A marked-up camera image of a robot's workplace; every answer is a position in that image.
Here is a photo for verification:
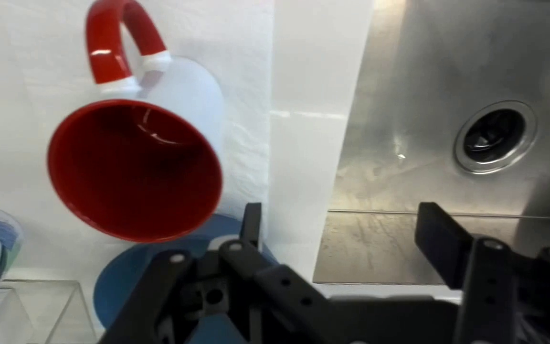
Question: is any stainless steel sink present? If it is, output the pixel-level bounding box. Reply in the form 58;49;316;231
314;0;550;284

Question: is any blue bowl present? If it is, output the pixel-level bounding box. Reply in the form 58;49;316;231
94;214;268;344

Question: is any white and red cup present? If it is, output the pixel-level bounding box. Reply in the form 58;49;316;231
48;0;224;242

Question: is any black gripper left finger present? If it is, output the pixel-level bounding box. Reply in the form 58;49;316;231
100;200;379;344

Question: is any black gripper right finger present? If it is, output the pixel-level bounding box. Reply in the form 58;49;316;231
415;202;550;344

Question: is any sink drain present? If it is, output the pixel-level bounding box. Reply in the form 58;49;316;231
453;99;539;176

